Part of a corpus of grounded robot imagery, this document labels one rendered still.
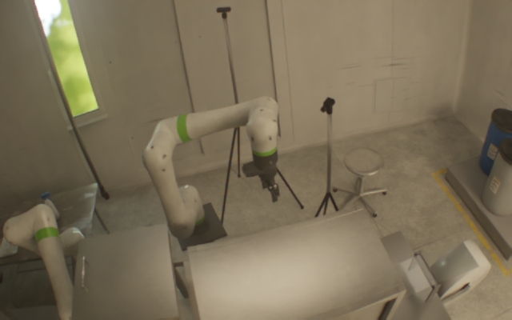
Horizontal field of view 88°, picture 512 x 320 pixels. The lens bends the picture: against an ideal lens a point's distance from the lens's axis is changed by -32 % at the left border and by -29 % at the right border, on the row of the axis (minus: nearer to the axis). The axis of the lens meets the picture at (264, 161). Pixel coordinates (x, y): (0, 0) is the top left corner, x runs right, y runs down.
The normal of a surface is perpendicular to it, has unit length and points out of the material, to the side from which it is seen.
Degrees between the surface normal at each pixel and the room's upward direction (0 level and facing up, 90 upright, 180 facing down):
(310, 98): 90
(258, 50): 90
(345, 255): 0
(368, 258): 0
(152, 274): 0
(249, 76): 90
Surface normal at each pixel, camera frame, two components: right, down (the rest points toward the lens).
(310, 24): 0.24, 0.60
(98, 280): -0.10, -0.77
